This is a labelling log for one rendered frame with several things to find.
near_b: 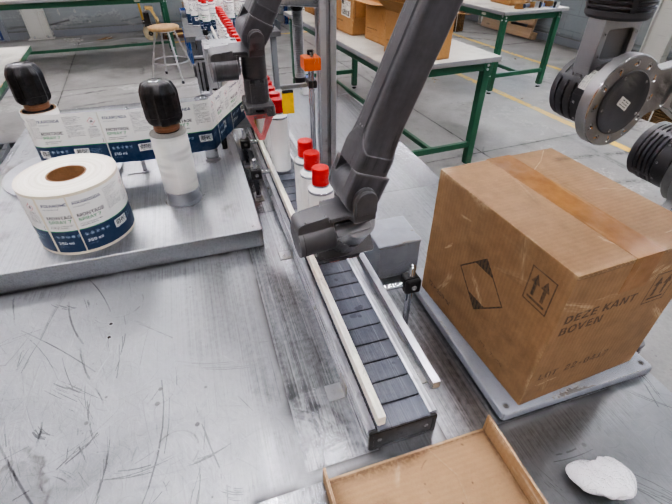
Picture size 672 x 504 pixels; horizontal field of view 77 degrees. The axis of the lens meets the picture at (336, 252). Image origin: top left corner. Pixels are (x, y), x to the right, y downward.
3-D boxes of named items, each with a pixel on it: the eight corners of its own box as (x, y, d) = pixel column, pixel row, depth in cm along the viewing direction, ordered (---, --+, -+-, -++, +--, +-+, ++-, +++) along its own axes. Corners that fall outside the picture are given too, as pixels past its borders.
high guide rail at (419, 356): (275, 117, 138) (275, 112, 138) (279, 116, 139) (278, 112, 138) (431, 389, 58) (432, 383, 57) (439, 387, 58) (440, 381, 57)
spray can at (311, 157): (300, 230, 99) (295, 148, 87) (322, 226, 100) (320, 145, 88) (306, 243, 95) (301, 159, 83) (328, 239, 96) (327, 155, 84)
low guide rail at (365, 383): (254, 135, 140) (254, 129, 139) (258, 134, 140) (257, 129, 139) (378, 426, 59) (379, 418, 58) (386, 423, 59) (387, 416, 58)
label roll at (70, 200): (47, 216, 104) (20, 161, 95) (133, 200, 110) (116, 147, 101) (36, 263, 89) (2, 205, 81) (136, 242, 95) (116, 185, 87)
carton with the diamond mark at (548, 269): (420, 285, 89) (440, 167, 72) (513, 259, 95) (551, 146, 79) (518, 406, 66) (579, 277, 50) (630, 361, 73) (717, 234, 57)
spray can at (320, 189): (307, 247, 94) (303, 162, 81) (330, 243, 95) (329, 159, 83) (314, 261, 90) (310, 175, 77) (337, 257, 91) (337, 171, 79)
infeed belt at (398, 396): (235, 98, 186) (234, 88, 184) (254, 96, 188) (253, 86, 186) (376, 445, 62) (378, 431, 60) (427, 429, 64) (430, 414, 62)
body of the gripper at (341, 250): (309, 228, 76) (316, 215, 69) (362, 218, 79) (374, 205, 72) (318, 263, 75) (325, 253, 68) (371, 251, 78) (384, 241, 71)
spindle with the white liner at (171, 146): (166, 193, 113) (134, 76, 95) (201, 188, 115) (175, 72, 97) (167, 210, 106) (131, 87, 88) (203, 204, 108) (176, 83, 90)
